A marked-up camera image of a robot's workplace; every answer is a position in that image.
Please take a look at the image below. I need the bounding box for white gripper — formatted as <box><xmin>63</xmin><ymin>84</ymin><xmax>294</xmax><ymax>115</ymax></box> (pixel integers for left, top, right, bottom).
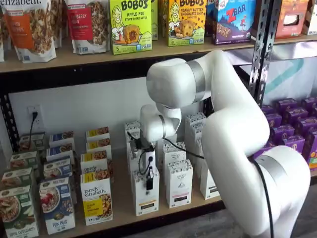
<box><xmin>143</xmin><ymin>149</ymin><xmax>158</xmax><ymax>191</ymax></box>

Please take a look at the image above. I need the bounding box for wooden shelf board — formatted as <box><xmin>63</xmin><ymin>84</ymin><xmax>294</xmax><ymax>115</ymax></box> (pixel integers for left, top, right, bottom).
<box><xmin>250</xmin><ymin>31</ymin><xmax>317</xmax><ymax>48</ymax></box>
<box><xmin>0</xmin><ymin>128</ymin><xmax>225</xmax><ymax>238</ymax></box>
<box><xmin>0</xmin><ymin>33</ymin><xmax>258</xmax><ymax>74</ymax></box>

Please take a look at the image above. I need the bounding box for purely elizabeth yellow granola box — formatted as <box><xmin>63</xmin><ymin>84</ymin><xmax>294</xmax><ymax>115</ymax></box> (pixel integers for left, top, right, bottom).
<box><xmin>79</xmin><ymin>172</ymin><xmax>114</xmax><ymax>227</ymax></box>
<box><xmin>79</xmin><ymin>150</ymin><xmax>110</xmax><ymax>177</ymax></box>
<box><xmin>85</xmin><ymin>126</ymin><xmax>110</xmax><ymax>140</ymax></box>
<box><xmin>85</xmin><ymin>137</ymin><xmax>112</xmax><ymax>153</ymax></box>

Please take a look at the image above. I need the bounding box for blue flax plus oatmeal box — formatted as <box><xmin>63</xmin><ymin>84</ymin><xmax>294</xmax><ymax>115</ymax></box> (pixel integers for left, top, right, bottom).
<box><xmin>43</xmin><ymin>156</ymin><xmax>73</xmax><ymax>181</ymax></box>
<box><xmin>48</xmin><ymin>130</ymin><xmax>75</xmax><ymax>147</ymax></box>
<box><xmin>38</xmin><ymin>176</ymin><xmax>77</xmax><ymax>236</ymax></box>
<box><xmin>45</xmin><ymin>143</ymin><xmax>75</xmax><ymax>162</ymax></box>

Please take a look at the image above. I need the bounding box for green apple cinnamon oatmeal box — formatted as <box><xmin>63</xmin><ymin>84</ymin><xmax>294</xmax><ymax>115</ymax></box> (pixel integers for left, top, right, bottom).
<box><xmin>0</xmin><ymin>167</ymin><xmax>33</xmax><ymax>192</ymax></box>
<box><xmin>0</xmin><ymin>184</ymin><xmax>40</xmax><ymax>238</ymax></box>
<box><xmin>18</xmin><ymin>131</ymin><xmax>47</xmax><ymax>152</ymax></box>
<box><xmin>9</xmin><ymin>150</ymin><xmax>40</xmax><ymax>172</ymax></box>

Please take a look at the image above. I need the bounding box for purple Annie's snack box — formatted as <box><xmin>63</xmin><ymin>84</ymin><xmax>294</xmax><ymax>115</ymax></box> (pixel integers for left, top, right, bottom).
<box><xmin>261</xmin><ymin>105</ymin><xmax>276</xmax><ymax>117</ymax></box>
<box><xmin>281</xmin><ymin>106</ymin><xmax>310</xmax><ymax>124</ymax></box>
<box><xmin>293</xmin><ymin>116</ymin><xmax>317</xmax><ymax>136</ymax></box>
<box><xmin>281</xmin><ymin>134</ymin><xmax>306</xmax><ymax>155</ymax></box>
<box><xmin>301</xmin><ymin>129</ymin><xmax>317</xmax><ymax>164</ymax></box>
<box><xmin>263</xmin><ymin>112</ymin><xmax>283</xmax><ymax>127</ymax></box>
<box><xmin>274</xmin><ymin>97</ymin><xmax>300</xmax><ymax>113</ymax></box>
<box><xmin>300</xmin><ymin>96</ymin><xmax>317</xmax><ymax>110</ymax></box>
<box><xmin>269</xmin><ymin>123</ymin><xmax>296</xmax><ymax>143</ymax></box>

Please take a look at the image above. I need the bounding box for green Bobo's apple pie box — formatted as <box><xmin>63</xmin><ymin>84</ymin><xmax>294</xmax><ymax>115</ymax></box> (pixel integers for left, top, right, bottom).
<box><xmin>109</xmin><ymin>0</ymin><xmax>153</xmax><ymax>56</ymax></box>
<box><xmin>150</xmin><ymin>0</ymin><xmax>159</xmax><ymax>42</ymax></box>

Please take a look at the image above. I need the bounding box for yellow Bobo's peanut butter box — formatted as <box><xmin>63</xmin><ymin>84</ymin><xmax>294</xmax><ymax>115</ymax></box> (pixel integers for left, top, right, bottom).
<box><xmin>167</xmin><ymin>0</ymin><xmax>208</xmax><ymax>48</ymax></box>

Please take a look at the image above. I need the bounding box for small orange green box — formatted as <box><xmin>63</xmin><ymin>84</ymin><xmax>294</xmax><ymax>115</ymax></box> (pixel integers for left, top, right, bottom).
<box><xmin>308</xmin><ymin>148</ymin><xmax>317</xmax><ymax>172</ymax></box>

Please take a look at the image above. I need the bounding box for blue Z Bar box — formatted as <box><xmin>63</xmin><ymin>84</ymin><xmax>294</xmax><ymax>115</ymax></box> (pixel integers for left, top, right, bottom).
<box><xmin>206</xmin><ymin>0</ymin><xmax>257</xmax><ymax>46</ymax></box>

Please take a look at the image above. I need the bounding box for orange snack box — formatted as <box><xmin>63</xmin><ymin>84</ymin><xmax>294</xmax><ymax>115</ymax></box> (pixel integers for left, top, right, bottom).
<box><xmin>274</xmin><ymin>0</ymin><xmax>311</xmax><ymax>40</ymax></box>

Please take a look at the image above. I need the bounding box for white snack box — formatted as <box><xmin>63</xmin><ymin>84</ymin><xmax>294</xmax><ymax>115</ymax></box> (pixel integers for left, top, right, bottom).
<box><xmin>303</xmin><ymin>0</ymin><xmax>317</xmax><ymax>36</ymax></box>

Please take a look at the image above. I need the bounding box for purely elizabeth red granola bag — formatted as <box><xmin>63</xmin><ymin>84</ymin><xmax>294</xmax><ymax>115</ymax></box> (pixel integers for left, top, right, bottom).
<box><xmin>64</xmin><ymin>0</ymin><xmax>110</xmax><ymax>56</ymax></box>

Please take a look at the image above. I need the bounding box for white backdrop sheet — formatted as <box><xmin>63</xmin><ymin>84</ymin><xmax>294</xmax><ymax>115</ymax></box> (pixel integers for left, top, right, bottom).
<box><xmin>231</xmin><ymin>41</ymin><xmax>317</xmax><ymax>105</ymax></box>

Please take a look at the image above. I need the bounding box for purely elizabeth orange granola bag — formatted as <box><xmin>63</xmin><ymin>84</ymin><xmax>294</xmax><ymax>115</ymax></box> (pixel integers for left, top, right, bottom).
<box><xmin>0</xmin><ymin>0</ymin><xmax>58</xmax><ymax>64</ymax></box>

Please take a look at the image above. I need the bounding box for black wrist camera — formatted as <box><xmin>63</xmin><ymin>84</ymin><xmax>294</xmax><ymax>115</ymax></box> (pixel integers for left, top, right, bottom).
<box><xmin>128</xmin><ymin>131</ymin><xmax>156</xmax><ymax>161</ymax></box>

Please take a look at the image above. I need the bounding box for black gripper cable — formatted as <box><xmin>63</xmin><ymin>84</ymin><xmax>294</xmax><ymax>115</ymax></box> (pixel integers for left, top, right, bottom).
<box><xmin>126</xmin><ymin>130</ymin><xmax>275</xmax><ymax>238</ymax></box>

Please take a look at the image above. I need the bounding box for white wall outlet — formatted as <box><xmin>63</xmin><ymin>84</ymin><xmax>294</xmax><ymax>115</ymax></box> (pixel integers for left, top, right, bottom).
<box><xmin>26</xmin><ymin>104</ymin><xmax>45</xmax><ymax>131</ymax></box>

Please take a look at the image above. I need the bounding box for black power plug cable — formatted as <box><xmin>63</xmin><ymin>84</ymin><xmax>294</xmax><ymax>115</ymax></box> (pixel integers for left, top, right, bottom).
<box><xmin>28</xmin><ymin>111</ymin><xmax>39</xmax><ymax>152</ymax></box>

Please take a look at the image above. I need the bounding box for black metal shelving frame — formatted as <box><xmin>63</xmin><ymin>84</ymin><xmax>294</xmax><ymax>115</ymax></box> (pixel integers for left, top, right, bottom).
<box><xmin>0</xmin><ymin>0</ymin><xmax>267</xmax><ymax>238</ymax></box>
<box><xmin>260</xmin><ymin>0</ymin><xmax>276</xmax><ymax>110</ymax></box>

